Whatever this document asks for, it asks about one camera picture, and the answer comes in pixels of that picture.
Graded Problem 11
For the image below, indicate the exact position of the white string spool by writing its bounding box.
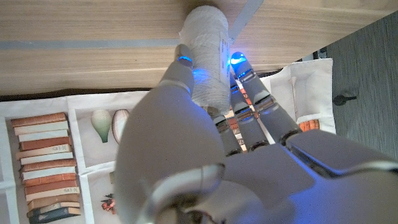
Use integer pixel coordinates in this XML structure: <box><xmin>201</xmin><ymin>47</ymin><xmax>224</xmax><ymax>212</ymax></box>
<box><xmin>178</xmin><ymin>4</ymin><xmax>233</xmax><ymax>116</ymax></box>

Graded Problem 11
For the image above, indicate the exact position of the black door handle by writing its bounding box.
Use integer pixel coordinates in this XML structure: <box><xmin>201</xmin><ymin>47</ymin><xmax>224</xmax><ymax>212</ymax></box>
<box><xmin>332</xmin><ymin>94</ymin><xmax>358</xmax><ymax>106</ymax></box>

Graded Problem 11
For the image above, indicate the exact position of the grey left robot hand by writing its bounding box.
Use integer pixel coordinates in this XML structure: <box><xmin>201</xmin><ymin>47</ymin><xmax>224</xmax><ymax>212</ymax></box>
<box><xmin>113</xmin><ymin>43</ymin><xmax>398</xmax><ymax>224</ymax></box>

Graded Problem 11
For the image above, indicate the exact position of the printed bookshelf backdrop cloth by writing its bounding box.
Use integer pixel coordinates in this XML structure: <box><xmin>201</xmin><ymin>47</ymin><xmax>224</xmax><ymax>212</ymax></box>
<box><xmin>0</xmin><ymin>57</ymin><xmax>336</xmax><ymax>224</ymax></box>

